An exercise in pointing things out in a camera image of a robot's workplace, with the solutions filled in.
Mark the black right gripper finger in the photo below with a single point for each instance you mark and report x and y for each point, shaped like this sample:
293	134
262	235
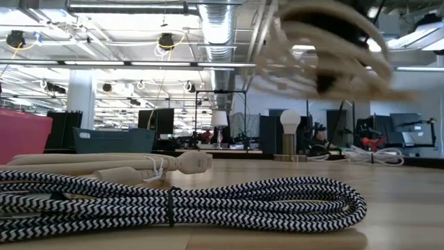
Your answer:
324	83

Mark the bulb lamp with brass base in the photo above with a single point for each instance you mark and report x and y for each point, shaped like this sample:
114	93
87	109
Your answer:
290	119

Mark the black partition panel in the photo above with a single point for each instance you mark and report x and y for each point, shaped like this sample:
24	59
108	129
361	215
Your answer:
268	132

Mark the red background object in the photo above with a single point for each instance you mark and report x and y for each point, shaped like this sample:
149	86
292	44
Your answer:
376	143

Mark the grey background monitor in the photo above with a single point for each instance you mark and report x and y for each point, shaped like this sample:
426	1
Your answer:
406	119

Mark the white shade table lamp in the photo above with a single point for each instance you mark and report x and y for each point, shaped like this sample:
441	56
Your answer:
219	118

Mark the black articulated stand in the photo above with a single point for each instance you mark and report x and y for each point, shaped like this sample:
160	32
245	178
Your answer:
432	133

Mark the black background monitor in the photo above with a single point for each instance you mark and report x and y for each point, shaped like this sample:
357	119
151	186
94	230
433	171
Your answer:
156	121

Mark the long ceiling light strip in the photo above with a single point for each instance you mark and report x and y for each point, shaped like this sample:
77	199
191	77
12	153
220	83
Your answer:
138	63

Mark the teal plastic bin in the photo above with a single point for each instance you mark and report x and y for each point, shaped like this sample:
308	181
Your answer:
138	140

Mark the black cabinet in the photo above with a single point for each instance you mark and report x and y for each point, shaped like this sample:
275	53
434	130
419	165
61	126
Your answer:
64	132

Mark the red translucent plastic bin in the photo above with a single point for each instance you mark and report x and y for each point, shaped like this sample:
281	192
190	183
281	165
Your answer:
21	135

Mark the black gantry frame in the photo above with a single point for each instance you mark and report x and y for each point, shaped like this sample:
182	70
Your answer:
222	91
353	118

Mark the wide silver ventilation duct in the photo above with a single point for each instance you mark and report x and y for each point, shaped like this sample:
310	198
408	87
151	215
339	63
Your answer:
218	27

